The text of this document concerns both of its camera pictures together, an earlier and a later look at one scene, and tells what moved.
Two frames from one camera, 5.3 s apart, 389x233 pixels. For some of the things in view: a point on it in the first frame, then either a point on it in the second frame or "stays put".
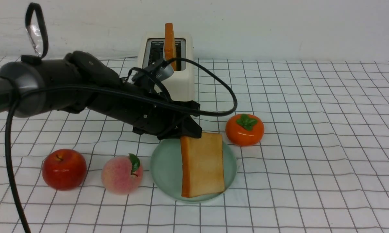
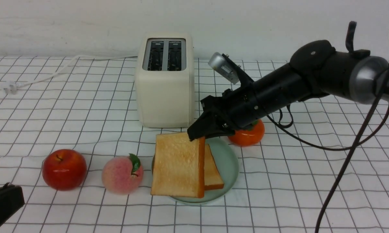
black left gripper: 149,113 to 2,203
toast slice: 170,51 to 178,169
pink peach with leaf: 122,175 stays put
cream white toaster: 150,49 stays put
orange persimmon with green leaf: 244,129 stays put
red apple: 64,170 stays put
